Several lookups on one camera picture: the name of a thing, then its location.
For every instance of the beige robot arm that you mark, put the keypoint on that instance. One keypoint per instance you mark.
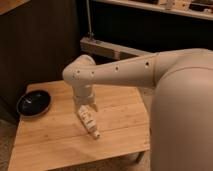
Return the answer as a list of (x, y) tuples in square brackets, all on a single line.
[(181, 114)]

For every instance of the black ceramic bowl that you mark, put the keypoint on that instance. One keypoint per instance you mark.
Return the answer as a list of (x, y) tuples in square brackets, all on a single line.
[(33, 103)]

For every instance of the white plastic bottle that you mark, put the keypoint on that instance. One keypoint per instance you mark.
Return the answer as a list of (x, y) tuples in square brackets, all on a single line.
[(88, 122)]

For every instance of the metal vertical pole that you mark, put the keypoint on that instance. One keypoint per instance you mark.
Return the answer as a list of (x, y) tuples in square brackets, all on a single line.
[(90, 32)]

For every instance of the wooden table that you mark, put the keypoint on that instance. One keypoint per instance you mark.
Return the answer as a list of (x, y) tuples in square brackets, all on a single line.
[(58, 139)]

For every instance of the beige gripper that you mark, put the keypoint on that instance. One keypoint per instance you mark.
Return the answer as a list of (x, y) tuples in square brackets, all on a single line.
[(85, 100)]

